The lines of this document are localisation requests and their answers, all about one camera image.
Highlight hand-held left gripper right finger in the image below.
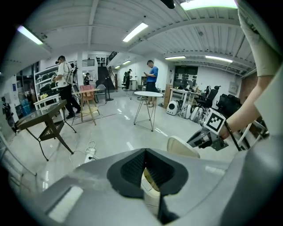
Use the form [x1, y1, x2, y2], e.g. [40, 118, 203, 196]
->
[145, 148, 232, 226]

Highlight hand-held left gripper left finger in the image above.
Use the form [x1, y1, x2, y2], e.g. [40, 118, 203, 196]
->
[40, 148, 160, 226]

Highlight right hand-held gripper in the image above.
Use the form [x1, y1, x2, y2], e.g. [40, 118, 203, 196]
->
[186, 107, 229, 152]

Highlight beige trash bin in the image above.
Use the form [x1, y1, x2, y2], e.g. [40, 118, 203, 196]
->
[141, 136, 201, 218]

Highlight person's right forearm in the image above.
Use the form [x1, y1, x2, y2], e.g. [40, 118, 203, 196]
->
[219, 74, 275, 140]

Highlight white pet carrier backpack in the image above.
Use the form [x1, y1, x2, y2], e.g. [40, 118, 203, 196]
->
[166, 100, 180, 117]
[180, 104, 193, 120]
[190, 106, 204, 123]

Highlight white power strip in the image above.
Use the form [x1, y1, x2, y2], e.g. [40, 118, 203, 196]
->
[84, 147, 98, 163]

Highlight black office chair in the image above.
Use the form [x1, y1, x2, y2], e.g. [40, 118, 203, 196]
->
[215, 93, 242, 116]
[196, 85, 222, 111]

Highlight white office desk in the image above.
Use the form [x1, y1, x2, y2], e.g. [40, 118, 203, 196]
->
[169, 87, 202, 107]

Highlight tall cardboard box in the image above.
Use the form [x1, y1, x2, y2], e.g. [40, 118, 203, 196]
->
[164, 83, 174, 109]

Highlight white round table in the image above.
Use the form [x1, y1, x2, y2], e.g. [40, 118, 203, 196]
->
[133, 90, 164, 132]

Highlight black glass-top square table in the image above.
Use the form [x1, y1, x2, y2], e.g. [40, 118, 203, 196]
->
[15, 99, 77, 162]

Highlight person's beige shirt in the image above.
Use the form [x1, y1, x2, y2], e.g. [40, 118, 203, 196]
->
[237, 0, 283, 139]

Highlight gray chair with black legs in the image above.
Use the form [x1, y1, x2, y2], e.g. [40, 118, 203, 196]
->
[95, 84, 108, 104]

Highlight wooden stool with pink top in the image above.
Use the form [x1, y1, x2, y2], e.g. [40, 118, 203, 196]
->
[79, 88, 101, 126]

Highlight pink armchair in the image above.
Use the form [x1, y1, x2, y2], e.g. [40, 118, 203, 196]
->
[79, 85, 96, 104]

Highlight white shelving unit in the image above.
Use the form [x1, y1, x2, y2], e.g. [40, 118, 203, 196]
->
[34, 61, 78, 105]

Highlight white cable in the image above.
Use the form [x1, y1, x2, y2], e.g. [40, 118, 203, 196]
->
[69, 139, 98, 167]

